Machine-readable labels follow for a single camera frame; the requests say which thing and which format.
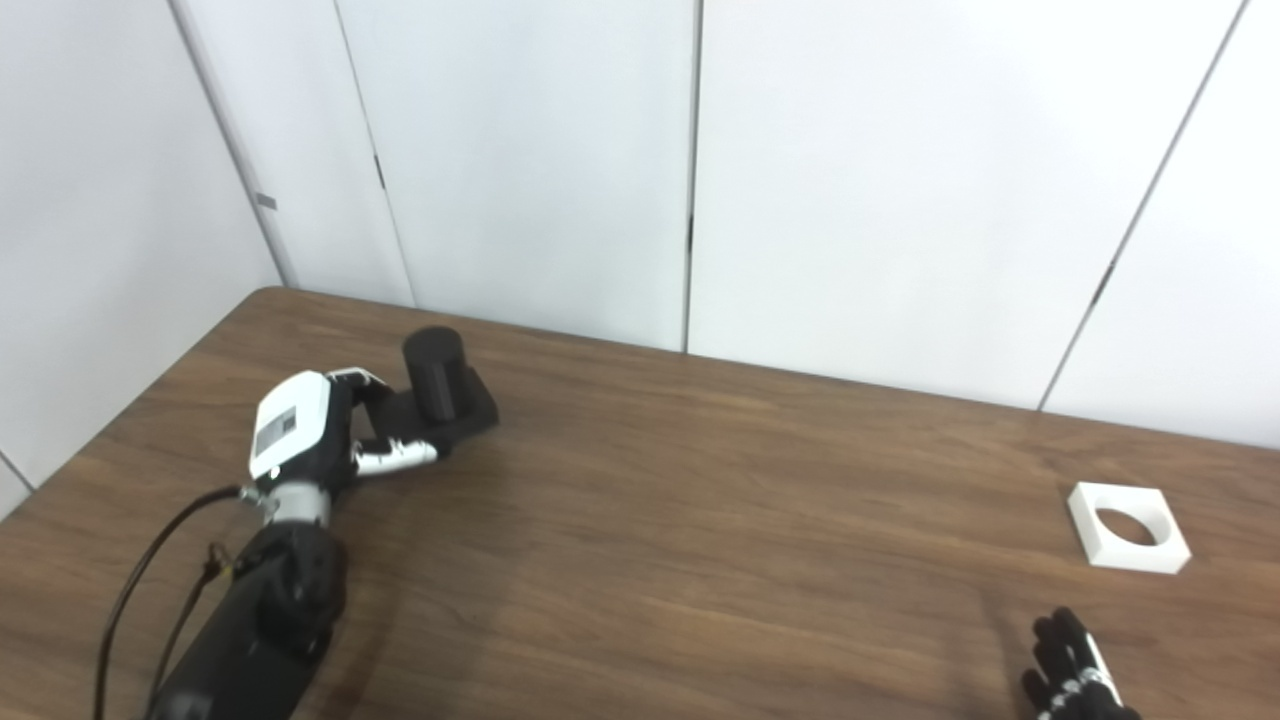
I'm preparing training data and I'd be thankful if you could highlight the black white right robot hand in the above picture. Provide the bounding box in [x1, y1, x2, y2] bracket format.
[1022, 607, 1142, 720]

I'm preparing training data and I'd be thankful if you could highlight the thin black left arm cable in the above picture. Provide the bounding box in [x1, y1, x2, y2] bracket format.
[148, 543, 233, 720]

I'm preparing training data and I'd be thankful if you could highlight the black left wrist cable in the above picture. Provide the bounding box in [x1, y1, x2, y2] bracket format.
[94, 485, 269, 720]

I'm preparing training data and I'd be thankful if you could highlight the white square piece with hole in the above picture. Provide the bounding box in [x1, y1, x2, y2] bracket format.
[1067, 482, 1193, 575]

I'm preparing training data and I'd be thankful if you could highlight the black peg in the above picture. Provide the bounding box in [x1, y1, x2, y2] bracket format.
[375, 326, 500, 462]

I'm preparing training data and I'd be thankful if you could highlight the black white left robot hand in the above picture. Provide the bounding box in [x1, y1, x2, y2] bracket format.
[248, 367, 441, 493]

